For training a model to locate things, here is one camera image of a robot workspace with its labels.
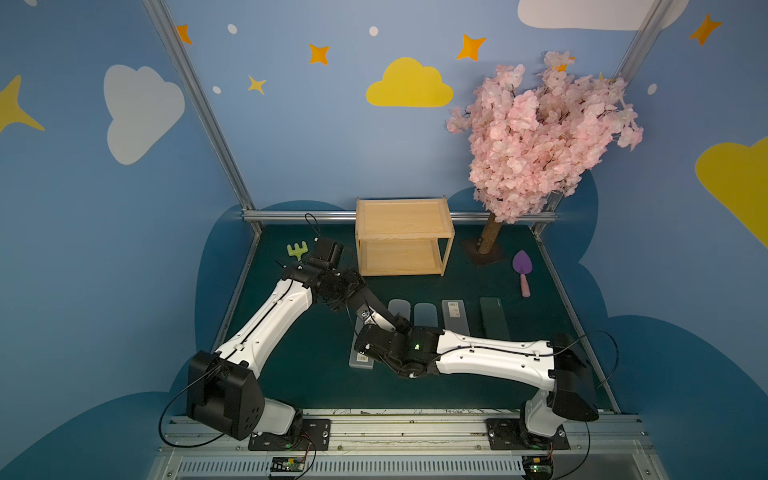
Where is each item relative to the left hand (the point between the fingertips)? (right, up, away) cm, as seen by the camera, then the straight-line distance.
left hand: (362, 286), depth 82 cm
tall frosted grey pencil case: (+29, -11, +13) cm, 34 cm away
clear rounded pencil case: (+12, -9, +16) cm, 22 cm away
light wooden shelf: (+12, +14, +9) cm, 21 cm away
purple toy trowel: (+58, +5, +29) cm, 65 cm away
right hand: (+8, -10, -5) cm, 14 cm away
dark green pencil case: (+42, -12, +14) cm, 46 cm away
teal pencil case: (+19, -11, +14) cm, 26 cm away
